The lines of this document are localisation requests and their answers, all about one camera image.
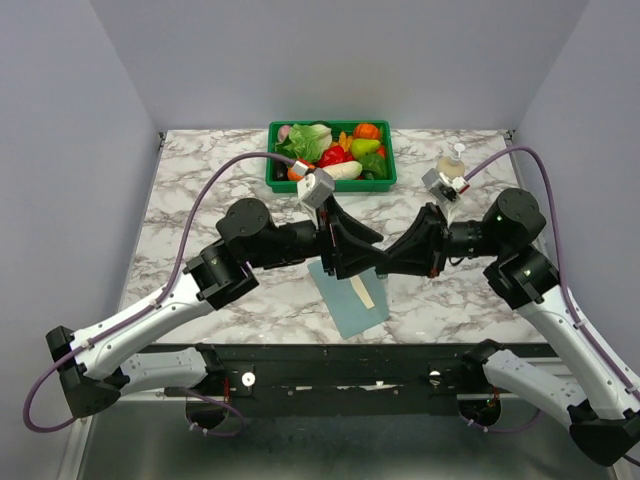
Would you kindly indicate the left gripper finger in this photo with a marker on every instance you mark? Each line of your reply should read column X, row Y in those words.
column 355, row 259
column 347, row 231

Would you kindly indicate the blue-grey envelope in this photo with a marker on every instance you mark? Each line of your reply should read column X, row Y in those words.
column 347, row 311

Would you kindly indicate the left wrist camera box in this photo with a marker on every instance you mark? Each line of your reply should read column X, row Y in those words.
column 315, row 188

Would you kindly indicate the green lettuce toy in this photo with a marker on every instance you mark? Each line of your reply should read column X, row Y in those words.
column 305, row 142

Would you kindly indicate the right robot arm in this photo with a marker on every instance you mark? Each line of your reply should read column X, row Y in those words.
column 600, row 406

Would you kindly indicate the red pepper toy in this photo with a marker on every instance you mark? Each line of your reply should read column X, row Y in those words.
column 334, row 156

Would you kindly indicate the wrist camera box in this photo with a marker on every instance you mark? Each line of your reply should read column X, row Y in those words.
column 315, row 188
column 447, row 192

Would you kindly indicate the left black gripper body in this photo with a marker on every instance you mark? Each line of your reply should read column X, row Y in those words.
column 324, row 216

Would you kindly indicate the orange pumpkin toy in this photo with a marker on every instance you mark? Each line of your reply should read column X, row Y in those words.
column 368, row 131

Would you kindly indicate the white radish toy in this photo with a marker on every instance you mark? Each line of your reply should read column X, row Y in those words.
column 344, row 171

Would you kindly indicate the green pear toy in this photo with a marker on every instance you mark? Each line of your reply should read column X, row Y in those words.
column 360, row 147

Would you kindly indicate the beige pump bottle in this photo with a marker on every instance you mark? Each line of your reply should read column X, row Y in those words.
column 451, row 166

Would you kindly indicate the orange carrot toy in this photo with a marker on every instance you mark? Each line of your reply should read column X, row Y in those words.
column 297, row 172

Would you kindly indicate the green pepper toy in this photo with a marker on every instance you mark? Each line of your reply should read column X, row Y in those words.
column 374, row 167

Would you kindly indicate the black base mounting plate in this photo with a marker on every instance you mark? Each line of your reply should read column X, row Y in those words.
column 342, row 380

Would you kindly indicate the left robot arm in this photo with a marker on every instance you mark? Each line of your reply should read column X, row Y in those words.
column 103, row 362

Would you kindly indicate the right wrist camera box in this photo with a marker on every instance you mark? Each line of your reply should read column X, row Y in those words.
column 447, row 192

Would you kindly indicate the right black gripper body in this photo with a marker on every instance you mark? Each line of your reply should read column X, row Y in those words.
column 435, row 244

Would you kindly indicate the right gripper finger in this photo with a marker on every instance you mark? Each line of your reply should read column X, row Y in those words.
column 412, row 265
column 417, row 241

